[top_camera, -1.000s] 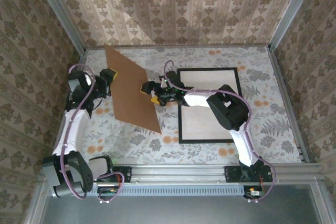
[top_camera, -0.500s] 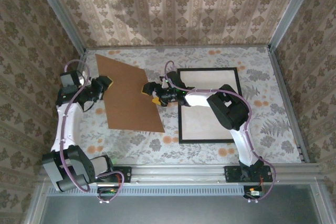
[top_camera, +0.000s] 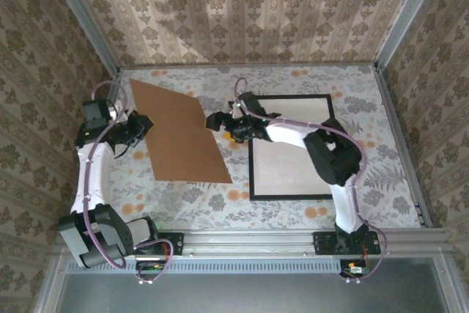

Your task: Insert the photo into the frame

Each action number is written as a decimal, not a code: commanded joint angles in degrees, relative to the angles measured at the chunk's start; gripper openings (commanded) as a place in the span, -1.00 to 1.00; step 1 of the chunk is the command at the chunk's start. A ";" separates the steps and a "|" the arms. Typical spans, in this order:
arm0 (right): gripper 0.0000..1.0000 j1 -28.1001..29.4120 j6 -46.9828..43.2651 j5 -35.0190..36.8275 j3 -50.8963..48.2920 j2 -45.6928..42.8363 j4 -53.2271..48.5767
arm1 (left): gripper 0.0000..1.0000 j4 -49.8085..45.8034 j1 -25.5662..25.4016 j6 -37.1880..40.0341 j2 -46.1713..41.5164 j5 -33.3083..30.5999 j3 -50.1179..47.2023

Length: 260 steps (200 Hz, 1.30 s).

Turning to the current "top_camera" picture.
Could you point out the brown backing board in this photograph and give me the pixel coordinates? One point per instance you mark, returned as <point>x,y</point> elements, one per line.
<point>176,144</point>

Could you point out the blue ocean print photo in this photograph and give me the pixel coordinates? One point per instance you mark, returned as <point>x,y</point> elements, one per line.
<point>289,170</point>

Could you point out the black picture frame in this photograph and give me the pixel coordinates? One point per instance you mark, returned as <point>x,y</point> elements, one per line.
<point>289,198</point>

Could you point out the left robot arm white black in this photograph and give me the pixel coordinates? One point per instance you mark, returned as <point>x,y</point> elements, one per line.
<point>97,181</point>

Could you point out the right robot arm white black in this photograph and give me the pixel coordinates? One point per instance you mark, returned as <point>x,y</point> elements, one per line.
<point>329,159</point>

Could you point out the floral patterned table covering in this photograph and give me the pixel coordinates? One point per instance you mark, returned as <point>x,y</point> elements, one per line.
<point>256,217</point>

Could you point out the grey metal panel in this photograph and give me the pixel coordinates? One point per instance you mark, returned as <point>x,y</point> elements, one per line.
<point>249,294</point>

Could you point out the aluminium side rail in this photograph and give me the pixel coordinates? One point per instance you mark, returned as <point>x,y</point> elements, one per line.
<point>113,89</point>
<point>390,107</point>

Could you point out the aluminium corner post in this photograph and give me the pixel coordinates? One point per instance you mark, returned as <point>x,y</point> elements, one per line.
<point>85,16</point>
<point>406,16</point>

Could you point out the long aluminium mounting rail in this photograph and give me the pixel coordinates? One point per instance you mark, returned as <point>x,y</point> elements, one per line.
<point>249,241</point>

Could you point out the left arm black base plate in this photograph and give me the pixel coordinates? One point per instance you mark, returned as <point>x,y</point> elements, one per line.
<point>176,243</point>

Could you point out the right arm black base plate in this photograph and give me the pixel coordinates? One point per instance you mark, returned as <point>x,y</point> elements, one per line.
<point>322,243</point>

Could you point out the aluminium frame beam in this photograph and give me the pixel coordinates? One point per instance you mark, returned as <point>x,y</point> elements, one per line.
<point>49,291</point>
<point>450,291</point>

